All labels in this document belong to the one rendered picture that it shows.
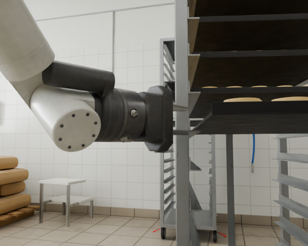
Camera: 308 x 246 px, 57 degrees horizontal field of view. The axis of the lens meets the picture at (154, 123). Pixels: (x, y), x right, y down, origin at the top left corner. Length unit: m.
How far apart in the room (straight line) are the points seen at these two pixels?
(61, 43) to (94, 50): 0.50
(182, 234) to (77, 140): 0.39
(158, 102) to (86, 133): 0.17
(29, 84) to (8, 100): 3.99
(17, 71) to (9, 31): 0.05
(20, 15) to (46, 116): 0.12
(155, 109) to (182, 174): 0.22
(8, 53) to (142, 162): 3.11
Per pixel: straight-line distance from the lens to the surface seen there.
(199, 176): 3.29
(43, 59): 0.36
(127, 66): 3.60
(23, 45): 0.35
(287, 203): 1.30
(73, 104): 0.37
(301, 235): 1.22
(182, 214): 0.68
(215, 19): 0.76
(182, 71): 0.68
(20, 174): 3.64
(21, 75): 0.36
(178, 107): 0.55
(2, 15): 0.34
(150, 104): 0.49
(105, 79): 0.42
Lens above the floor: 0.82
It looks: 5 degrees up
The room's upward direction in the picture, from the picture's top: straight up
